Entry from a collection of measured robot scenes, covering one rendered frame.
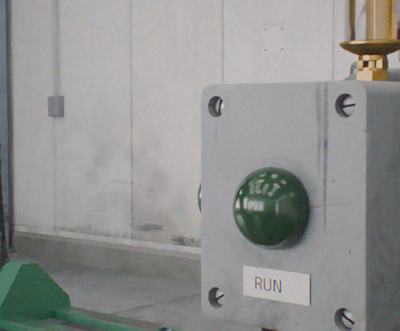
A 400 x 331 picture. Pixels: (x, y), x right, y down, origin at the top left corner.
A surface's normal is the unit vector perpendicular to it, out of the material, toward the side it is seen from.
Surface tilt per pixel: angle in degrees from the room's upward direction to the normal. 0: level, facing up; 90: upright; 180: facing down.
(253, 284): 90
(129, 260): 90
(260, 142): 90
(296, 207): 84
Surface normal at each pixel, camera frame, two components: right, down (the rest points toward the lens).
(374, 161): 0.75, 0.04
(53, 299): 0.72, -0.22
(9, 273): -0.49, -0.64
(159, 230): -0.66, 0.04
